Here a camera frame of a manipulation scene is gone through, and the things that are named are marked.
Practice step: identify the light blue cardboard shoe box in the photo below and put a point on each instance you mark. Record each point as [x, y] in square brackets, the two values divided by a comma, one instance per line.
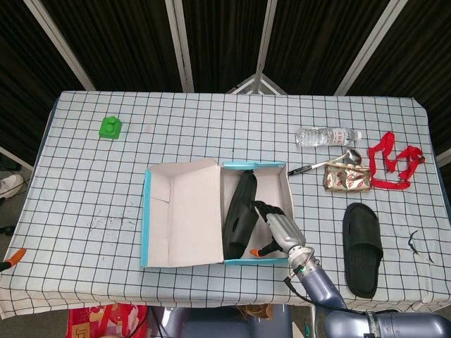
[190, 218]

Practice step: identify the white black checked tablecloth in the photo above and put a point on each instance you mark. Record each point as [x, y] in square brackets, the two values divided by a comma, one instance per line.
[211, 116]

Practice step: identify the green toy building block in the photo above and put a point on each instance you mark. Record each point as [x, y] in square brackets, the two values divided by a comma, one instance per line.
[110, 128]

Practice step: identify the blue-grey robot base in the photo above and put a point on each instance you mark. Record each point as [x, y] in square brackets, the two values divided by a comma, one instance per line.
[218, 327]

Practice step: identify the red patterned bag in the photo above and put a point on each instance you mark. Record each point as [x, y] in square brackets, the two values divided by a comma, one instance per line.
[105, 320]

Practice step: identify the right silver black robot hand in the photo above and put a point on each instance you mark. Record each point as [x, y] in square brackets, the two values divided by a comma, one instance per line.
[285, 232]

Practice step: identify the black rubber slipper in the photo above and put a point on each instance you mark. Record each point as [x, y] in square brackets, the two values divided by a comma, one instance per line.
[363, 239]
[239, 214]

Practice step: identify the clear plastic water bottle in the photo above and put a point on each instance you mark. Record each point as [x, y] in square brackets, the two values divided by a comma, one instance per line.
[317, 137]

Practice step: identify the brown paper piece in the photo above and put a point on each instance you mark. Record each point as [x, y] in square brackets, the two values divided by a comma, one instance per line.
[257, 310]

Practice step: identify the gold foil snack packet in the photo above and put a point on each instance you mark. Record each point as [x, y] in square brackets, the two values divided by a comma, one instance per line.
[347, 179]

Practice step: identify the dark white-framed partition screen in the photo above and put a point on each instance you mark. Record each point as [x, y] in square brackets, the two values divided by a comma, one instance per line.
[225, 35]

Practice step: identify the left black orange-tipped robot hand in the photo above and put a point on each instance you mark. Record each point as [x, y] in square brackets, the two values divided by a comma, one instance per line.
[15, 256]

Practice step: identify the white metal stand foot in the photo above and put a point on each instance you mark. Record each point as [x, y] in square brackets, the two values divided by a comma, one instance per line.
[257, 82]

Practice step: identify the white sneaker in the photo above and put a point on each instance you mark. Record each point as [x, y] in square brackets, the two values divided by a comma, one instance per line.
[10, 184]

